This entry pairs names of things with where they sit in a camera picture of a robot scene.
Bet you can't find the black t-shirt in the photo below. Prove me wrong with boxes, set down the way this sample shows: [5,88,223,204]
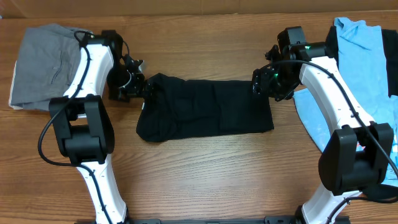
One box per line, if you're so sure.
[136,73,274,142]

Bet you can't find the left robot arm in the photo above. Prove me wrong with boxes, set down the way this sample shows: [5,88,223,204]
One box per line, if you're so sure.
[38,30,146,223]

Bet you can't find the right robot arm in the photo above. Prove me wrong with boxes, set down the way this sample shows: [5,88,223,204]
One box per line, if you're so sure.
[251,26,397,224]

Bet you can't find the folded grey trousers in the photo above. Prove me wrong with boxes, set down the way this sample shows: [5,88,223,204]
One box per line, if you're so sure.
[11,24,83,111]

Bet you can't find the light blue printed t-shirt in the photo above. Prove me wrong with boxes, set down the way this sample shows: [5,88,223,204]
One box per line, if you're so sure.
[294,17,397,167]

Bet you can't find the black garment under pile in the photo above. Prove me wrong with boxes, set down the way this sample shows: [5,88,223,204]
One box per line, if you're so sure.
[325,26,398,205]

